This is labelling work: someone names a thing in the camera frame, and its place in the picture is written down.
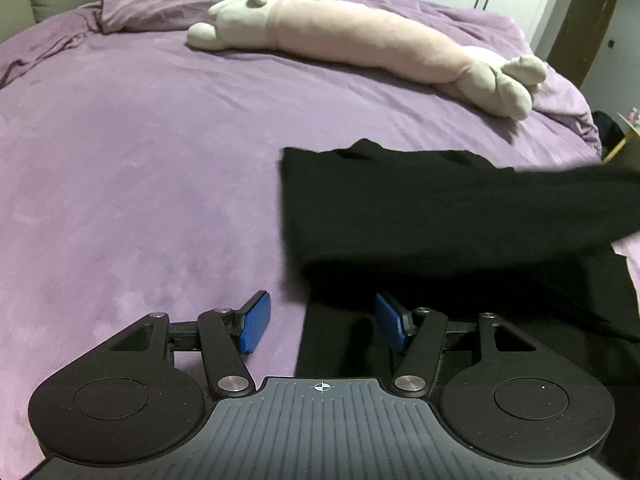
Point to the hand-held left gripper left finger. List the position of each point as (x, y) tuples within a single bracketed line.
[(255, 321)]

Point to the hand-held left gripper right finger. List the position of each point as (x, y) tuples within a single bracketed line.
[(389, 322)]

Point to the black garment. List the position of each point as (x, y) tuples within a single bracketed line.
[(450, 240)]

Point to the purple bed blanket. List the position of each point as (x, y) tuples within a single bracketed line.
[(140, 160)]

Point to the long pink plush toy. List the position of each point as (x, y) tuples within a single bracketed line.
[(360, 42)]

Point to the dark wooden post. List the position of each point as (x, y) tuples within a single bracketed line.
[(585, 30)]

